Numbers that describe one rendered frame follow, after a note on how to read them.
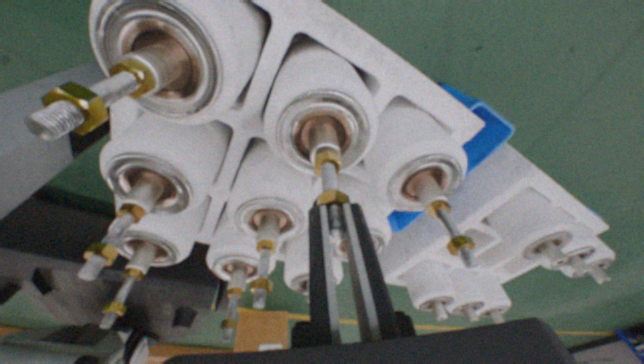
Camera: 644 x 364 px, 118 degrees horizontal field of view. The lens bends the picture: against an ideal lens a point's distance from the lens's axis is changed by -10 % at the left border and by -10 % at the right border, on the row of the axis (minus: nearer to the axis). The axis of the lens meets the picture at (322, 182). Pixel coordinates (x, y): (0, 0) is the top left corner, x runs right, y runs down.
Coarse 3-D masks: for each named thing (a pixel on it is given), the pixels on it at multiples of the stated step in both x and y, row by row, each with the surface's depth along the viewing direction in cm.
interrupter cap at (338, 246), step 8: (376, 232) 26; (336, 240) 27; (344, 240) 27; (376, 240) 28; (384, 240) 28; (336, 248) 28; (344, 248) 29; (376, 248) 29; (336, 256) 30; (344, 256) 30
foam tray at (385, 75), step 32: (256, 0) 17; (288, 0) 17; (288, 32) 19; (320, 32) 19; (352, 32) 19; (352, 64) 31; (384, 64) 21; (256, 96) 22; (384, 96) 23; (416, 96) 23; (448, 96) 24; (256, 128) 25; (448, 128) 28; (480, 128) 26; (224, 160) 34; (224, 192) 30; (320, 192) 32
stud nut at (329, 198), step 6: (324, 192) 12; (330, 192) 12; (336, 192) 11; (342, 192) 12; (318, 198) 12; (324, 198) 11; (330, 198) 11; (336, 198) 11; (342, 198) 11; (348, 198) 12; (318, 204) 11; (324, 204) 11; (330, 204) 11; (336, 204) 11; (342, 204) 11
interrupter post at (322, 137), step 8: (320, 128) 17; (328, 128) 17; (312, 136) 16; (320, 136) 16; (328, 136) 16; (336, 136) 17; (312, 144) 16; (320, 144) 15; (328, 144) 15; (336, 144) 15; (312, 152) 15; (320, 152) 15; (336, 152) 15; (312, 160) 16
